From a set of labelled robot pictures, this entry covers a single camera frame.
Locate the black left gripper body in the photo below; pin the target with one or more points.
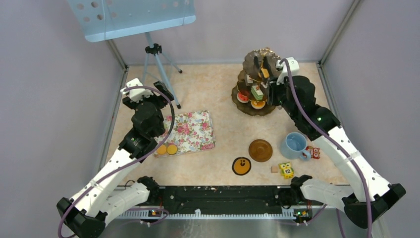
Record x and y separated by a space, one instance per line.
158 102

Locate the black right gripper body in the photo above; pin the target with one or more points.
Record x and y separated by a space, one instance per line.
278 97

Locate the green layered cake slice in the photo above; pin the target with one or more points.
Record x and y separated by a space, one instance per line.
257 93

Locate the round biscuit cookie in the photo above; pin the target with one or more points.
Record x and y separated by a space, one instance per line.
263 73

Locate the orange fruit tart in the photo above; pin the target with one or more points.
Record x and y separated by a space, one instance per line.
258 105

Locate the white cake slice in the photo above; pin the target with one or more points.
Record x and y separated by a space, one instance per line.
249 80

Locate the red sprinkled donut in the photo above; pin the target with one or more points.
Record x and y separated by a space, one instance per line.
242 98

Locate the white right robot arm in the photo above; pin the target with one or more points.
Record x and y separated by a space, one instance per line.
369 195

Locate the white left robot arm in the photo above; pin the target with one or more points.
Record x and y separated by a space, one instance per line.
88 212

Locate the three-tier smoked glass stand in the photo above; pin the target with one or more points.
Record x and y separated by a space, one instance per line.
250 93

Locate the patterned yellow biscuit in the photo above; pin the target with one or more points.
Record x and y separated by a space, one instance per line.
162 150

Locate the floral serving tray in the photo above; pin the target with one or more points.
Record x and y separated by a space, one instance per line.
192 132

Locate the blue mug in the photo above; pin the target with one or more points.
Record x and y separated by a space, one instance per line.
293 146

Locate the brown round saucer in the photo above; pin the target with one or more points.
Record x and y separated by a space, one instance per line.
260 150

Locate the red owl toy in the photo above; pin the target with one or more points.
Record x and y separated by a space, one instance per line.
314 151

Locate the small wooden cube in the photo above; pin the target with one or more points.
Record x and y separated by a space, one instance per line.
274 169

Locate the owl number block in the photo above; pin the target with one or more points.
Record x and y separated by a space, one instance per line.
286 170

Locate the smiley face coaster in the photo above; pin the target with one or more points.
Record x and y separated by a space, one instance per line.
241 166

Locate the light blue music stand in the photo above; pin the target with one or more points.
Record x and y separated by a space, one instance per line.
103 20

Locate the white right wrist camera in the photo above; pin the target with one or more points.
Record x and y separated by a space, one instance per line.
287 67

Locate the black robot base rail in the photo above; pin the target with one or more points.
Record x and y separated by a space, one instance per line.
225 200

